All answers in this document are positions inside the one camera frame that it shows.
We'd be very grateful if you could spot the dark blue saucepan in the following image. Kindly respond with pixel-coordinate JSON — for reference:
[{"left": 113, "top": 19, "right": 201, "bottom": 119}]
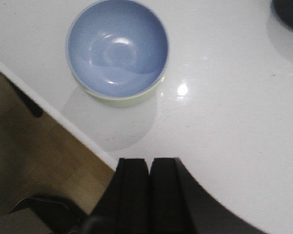
[{"left": 272, "top": 0, "right": 293, "bottom": 30}]

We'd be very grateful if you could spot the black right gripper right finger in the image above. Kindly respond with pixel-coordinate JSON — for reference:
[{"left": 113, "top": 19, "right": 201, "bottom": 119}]
[{"left": 150, "top": 158, "right": 262, "bottom": 234}]

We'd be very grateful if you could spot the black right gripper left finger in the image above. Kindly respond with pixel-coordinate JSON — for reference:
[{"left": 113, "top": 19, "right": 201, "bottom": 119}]
[{"left": 87, "top": 158, "right": 149, "bottom": 234}]

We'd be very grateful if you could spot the green bowl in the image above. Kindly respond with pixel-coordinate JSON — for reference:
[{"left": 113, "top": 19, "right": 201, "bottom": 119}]
[{"left": 73, "top": 69, "right": 165, "bottom": 108}]

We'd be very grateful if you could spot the blue bowl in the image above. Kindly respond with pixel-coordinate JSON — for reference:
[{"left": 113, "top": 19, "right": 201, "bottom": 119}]
[{"left": 65, "top": 0, "right": 169, "bottom": 100}]

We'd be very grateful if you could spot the black chair base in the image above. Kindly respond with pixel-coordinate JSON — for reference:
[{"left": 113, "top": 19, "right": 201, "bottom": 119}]
[{"left": 10, "top": 194, "right": 87, "bottom": 234}]

